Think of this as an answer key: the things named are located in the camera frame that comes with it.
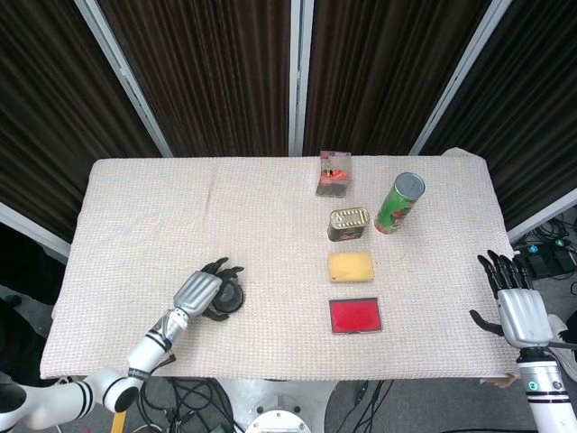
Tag red stamp pad case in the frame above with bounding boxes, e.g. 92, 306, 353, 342
327, 296, 385, 336

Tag black power boxes with lights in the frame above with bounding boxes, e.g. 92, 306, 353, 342
513, 238, 577, 281

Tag white black sneaker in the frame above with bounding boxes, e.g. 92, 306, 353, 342
547, 314, 577, 375

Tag person in black clothing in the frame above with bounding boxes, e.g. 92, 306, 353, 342
0, 223, 69, 389

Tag white partition base rail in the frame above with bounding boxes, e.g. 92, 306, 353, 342
507, 187, 577, 244
0, 200, 71, 263

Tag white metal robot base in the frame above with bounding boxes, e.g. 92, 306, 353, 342
215, 376, 339, 433

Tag green chips can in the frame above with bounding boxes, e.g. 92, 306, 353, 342
373, 171, 426, 236

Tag black cable bundle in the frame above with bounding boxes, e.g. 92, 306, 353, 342
137, 377, 235, 433
333, 379, 393, 433

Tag dark brown curtain panel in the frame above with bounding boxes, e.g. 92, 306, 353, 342
302, 0, 495, 157
0, 0, 161, 244
423, 0, 577, 229
96, 0, 294, 158

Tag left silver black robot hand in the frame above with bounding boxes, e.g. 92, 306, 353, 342
173, 256, 247, 322

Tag white partition frame post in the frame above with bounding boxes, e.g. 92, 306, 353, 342
74, 0, 175, 158
288, 0, 315, 157
408, 0, 513, 157

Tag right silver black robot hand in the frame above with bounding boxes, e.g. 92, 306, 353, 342
469, 250, 554, 349

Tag brown tape scrap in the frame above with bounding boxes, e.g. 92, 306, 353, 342
480, 373, 517, 389

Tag beige woven tablecloth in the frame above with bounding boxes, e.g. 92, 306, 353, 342
39, 148, 519, 382

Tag clear box with orange toy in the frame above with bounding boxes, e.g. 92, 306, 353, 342
315, 151, 353, 199

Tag yellow sponge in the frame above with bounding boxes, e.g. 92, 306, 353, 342
326, 251, 376, 285

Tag gold rectangular tin can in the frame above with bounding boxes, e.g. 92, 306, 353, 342
326, 207, 371, 244

